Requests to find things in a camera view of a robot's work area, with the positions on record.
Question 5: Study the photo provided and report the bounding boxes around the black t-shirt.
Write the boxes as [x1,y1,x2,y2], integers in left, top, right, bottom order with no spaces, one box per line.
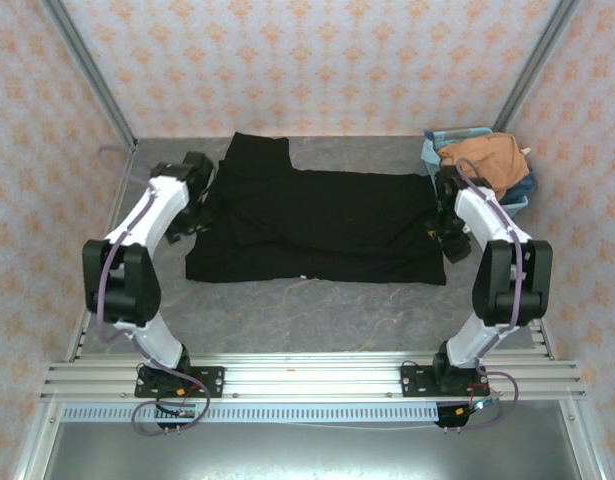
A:
[185,130,449,286]

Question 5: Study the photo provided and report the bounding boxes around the orange t-shirt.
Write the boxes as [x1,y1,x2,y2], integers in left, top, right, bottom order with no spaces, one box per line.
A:
[436,133,532,205]

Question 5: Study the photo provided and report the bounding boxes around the light blue plastic basket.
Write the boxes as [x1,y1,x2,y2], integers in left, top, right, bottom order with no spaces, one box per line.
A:
[419,127,539,217]

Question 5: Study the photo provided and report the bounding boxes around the dark blue t-shirt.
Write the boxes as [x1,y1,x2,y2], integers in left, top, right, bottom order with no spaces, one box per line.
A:
[501,169,540,206]

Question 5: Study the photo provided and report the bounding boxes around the grey metal sheet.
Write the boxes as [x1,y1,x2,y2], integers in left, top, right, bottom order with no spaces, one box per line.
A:
[36,419,583,480]

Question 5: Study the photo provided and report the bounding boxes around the aluminium frame post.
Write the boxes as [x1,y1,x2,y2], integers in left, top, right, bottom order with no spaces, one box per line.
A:
[491,0,583,134]
[40,0,140,151]

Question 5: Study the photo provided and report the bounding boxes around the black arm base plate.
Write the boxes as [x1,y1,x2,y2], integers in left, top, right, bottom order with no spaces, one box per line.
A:
[400,363,491,400]
[134,365,226,400]

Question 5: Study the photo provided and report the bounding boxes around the aluminium side rail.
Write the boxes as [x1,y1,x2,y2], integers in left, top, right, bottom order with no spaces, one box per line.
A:
[511,212,558,362]
[64,142,140,364]

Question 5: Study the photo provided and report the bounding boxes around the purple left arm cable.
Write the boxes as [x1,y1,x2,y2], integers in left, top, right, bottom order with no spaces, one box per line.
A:
[96,144,212,437]

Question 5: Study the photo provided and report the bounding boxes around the aluminium mounting rail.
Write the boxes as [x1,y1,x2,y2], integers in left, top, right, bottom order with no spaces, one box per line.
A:
[39,352,588,404]

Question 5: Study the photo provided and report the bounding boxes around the slotted grey cable duct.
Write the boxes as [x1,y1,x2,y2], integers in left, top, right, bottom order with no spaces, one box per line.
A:
[61,403,441,425]

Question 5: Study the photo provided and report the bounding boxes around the aluminium frame leg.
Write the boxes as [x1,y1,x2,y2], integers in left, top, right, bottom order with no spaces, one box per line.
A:
[559,399,606,480]
[14,402,63,480]

